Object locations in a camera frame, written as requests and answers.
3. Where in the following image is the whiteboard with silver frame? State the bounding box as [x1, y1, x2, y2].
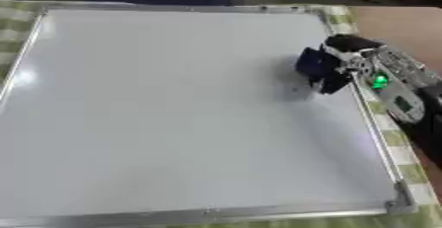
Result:
[0, 2, 420, 228]

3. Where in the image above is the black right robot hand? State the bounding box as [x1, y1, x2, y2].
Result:
[311, 34, 386, 96]

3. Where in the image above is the dark blue whiteboard brush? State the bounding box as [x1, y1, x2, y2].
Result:
[293, 46, 337, 90]

